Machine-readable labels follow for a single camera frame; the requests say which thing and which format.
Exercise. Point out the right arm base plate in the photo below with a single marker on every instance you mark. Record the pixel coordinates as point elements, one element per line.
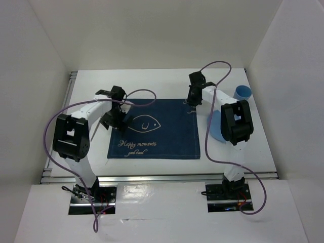
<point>219,201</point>

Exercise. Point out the silver spoon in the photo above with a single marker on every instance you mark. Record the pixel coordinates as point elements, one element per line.
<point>95,131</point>

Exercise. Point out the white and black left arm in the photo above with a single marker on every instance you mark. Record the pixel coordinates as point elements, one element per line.
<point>72,134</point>

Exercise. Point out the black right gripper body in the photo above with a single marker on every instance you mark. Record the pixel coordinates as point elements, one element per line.
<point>192,99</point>

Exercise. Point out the light blue plate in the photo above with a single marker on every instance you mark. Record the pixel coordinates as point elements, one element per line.
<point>215,127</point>

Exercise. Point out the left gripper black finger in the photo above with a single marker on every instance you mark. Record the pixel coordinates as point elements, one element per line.
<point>125,124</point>
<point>106,120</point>

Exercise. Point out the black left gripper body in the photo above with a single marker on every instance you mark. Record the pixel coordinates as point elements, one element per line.
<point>117,114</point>

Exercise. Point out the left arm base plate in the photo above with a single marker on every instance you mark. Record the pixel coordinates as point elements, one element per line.
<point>80,202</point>

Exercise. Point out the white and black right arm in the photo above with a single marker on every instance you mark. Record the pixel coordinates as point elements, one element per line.
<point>235,124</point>

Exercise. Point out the navy blue fish placemat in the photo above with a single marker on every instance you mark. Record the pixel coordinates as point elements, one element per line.
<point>161,129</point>

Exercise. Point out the light blue cup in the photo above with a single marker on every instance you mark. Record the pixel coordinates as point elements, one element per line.
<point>242,92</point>

